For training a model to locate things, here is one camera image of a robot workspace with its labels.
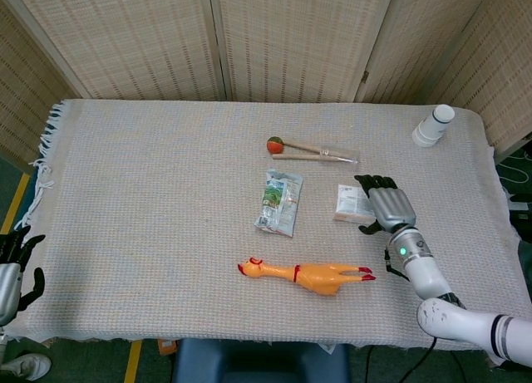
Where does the white cable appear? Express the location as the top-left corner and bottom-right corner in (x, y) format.
(497, 148), (532, 187)

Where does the small white box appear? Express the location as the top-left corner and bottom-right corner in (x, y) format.
(332, 184), (377, 225)

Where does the plain wooden stick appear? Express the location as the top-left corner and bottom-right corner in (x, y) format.
(272, 151), (357, 164)

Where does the beige woven tablecloth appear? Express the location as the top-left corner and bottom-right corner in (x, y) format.
(14, 98), (532, 366)

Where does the clear plastic tube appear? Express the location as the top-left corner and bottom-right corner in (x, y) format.
(318, 147), (361, 165)

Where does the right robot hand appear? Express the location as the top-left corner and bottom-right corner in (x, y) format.
(354, 174), (418, 236)

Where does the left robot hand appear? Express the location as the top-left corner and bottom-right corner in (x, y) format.
(0, 224), (46, 326)

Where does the silver snack bag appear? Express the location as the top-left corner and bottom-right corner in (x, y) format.
(254, 169), (304, 238)

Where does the wooden mallet with orange ball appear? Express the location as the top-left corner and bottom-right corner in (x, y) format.
(266, 135), (354, 162)

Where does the woven folding screen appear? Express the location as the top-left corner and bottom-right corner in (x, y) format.
(0, 0), (532, 164)

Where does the white shoe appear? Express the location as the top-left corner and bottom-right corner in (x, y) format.
(0, 352), (53, 382)

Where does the white plastic bottle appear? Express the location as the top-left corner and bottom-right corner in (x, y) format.
(411, 104), (456, 148)

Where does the orange cardboard piece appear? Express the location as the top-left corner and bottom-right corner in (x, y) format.
(157, 337), (180, 357)

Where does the black cable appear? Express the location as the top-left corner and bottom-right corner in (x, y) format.
(388, 336), (438, 383)

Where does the yellow rubber chicken toy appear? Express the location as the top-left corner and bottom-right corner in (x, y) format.
(237, 257), (377, 297)

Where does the blue chair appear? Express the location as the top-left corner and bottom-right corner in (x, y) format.
(172, 337), (352, 383)

